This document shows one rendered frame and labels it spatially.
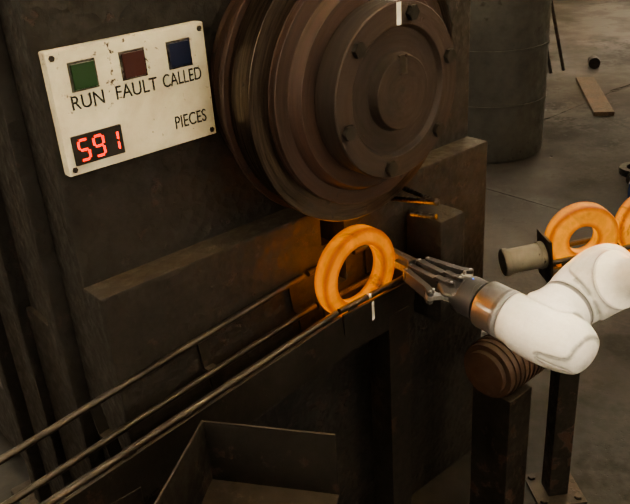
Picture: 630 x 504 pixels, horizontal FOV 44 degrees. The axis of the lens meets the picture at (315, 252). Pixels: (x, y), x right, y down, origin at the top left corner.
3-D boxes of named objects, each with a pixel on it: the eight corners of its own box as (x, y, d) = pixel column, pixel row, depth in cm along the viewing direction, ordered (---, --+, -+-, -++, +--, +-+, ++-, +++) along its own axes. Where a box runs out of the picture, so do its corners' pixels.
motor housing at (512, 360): (455, 523, 188) (459, 336, 164) (510, 477, 200) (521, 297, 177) (499, 553, 179) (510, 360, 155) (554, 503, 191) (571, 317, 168)
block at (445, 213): (403, 308, 171) (401, 208, 160) (427, 295, 175) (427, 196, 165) (440, 325, 163) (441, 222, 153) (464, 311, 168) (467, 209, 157)
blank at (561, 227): (541, 208, 162) (547, 214, 159) (613, 193, 162) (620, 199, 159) (543, 273, 169) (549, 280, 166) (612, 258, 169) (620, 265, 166)
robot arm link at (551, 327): (491, 354, 136) (536, 314, 142) (569, 398, 126) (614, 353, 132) (490, 309, 129) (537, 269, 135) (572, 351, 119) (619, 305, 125)
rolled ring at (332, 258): (395, 215, 147) (383, 210, 149) (321, 247, 137) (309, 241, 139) (397, 299, 155) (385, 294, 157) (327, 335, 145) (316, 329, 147)
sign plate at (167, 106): (64, 174, 114) (37, 51, 106) (209, 131, 129) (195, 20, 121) (71, 178, 113) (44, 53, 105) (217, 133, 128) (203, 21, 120)
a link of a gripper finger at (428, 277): (455, 299, 143) (450, 302, 142) (409, 276, 150) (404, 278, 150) (456, 281, 141) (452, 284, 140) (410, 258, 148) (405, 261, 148)
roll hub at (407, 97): (319, 193, 124) (307, 12, 112) (435, 147, 140) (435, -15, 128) (344, 202, 120) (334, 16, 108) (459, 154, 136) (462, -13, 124)
